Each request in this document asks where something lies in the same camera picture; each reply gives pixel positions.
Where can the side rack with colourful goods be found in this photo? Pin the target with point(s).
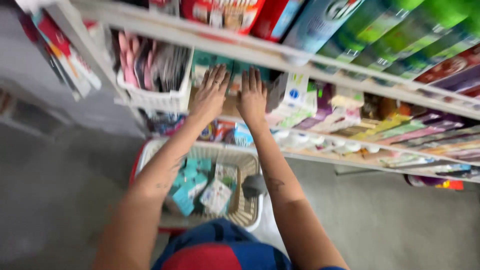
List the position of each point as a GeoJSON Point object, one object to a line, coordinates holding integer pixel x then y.
{"type": "Point", "coordinates": [60, 48]}

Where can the white shelf rack with goods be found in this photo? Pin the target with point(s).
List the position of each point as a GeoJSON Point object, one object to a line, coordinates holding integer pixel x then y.
{"type": "Point", "coordinates": [367, 93]}

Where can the row of teal packets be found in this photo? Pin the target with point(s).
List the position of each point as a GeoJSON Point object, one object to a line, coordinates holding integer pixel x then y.
{"type": "Point", "coordinates": [234, 69]}

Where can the white woven plastic basket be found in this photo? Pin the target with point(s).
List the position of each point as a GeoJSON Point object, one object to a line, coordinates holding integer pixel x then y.
{"type": "Point", "coordinates": [243, 165]}

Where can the person's blue red clothing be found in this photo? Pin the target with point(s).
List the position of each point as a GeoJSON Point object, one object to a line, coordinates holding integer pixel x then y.
{"type": "Point", "coordinates": [221, 249]}

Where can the person's left hand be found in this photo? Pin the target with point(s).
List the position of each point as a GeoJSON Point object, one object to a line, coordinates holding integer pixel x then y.
{"type": "Point", "coordinates": [208, 99]}

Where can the heap of teal small packets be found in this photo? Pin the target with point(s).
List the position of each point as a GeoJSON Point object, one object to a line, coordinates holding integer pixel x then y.
{"type": "Point", "coordinates": [189, 185]}

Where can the person's right hand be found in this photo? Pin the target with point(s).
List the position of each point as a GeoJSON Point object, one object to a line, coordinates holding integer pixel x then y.
{"type": "Point", "coordinates": [252, 103]}

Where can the brown cardboard box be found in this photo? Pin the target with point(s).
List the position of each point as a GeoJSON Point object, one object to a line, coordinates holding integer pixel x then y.
{"type": "Point", "coordinates": [228, 105]}

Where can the white green printed packet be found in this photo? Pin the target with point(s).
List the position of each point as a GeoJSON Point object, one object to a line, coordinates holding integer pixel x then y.
{"type": "Point", "coordinates": [217, 193]}

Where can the white shelf basket with packets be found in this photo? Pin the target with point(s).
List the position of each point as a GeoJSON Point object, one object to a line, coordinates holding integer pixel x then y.
{"type": "Point", "coordinates": [153, 71]}

